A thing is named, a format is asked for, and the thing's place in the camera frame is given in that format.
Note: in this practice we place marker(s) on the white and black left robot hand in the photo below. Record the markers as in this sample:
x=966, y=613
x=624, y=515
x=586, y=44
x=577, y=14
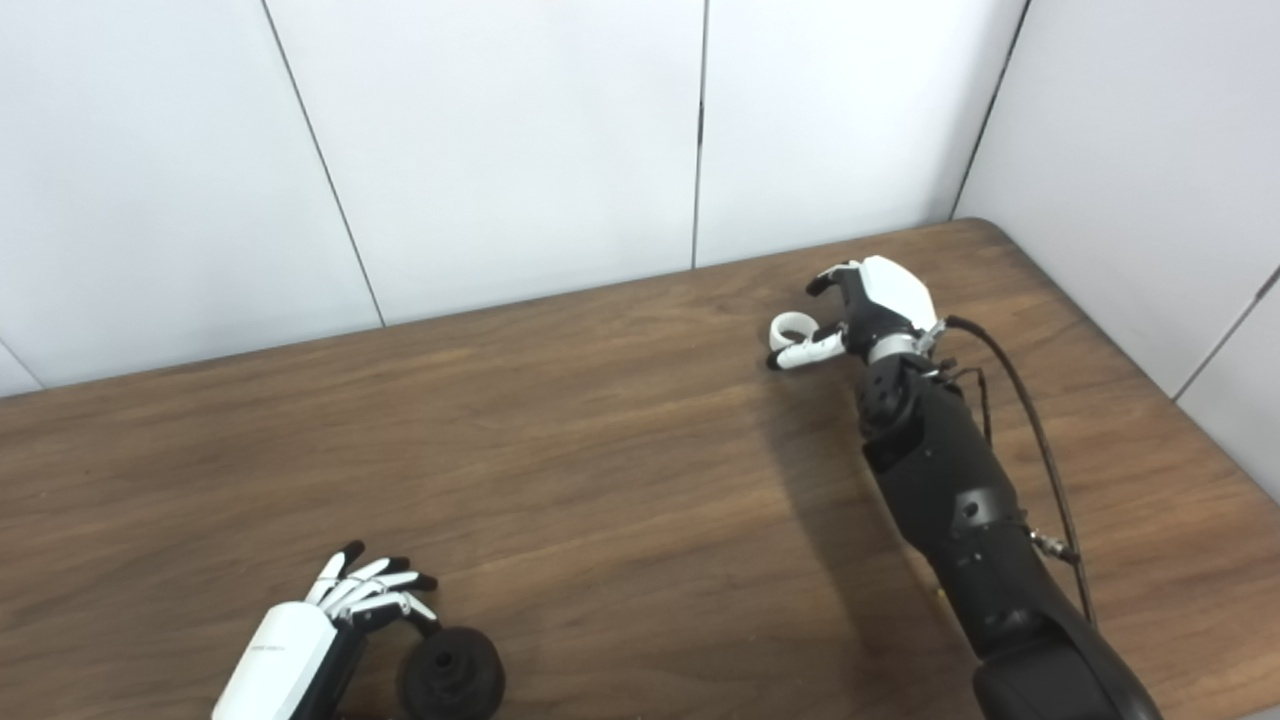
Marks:
x=280, y=660

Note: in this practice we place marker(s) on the round black plastic part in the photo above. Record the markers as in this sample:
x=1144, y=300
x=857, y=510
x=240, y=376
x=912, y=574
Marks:
x=455, y=680

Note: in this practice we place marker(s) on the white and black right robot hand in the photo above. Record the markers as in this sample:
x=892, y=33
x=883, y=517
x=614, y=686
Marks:
x=895, y=295

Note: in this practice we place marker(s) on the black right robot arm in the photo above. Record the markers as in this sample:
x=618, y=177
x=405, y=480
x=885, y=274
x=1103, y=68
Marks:
x=960, y=520

